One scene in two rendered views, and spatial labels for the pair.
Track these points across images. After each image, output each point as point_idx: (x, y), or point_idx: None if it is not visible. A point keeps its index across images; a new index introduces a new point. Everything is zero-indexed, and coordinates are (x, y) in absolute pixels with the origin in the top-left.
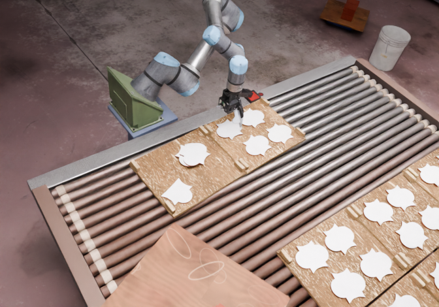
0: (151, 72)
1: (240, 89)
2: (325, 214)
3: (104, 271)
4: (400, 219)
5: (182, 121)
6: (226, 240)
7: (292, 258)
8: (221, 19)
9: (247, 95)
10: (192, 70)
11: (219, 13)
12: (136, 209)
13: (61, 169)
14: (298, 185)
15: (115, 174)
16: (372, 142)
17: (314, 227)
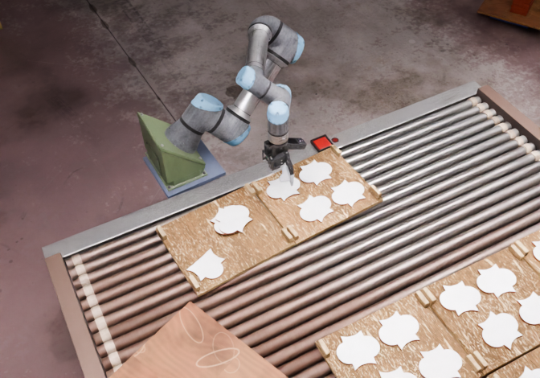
0: (187, 119)
1: (284, 141)
2: (389, 298)
3: (112, 353)
4: (490, 308)
5: (227, 176)
6: (257, 326)
7: (333, 351)
8: (263, 55)
9: (298, 147)
10: (238, 115)
11: (261, 47)
12: (157, 284)
13: (79, 235)
14: (362, 260)
15: (139, 242)
16: (476, 204)
17: (370, 314)
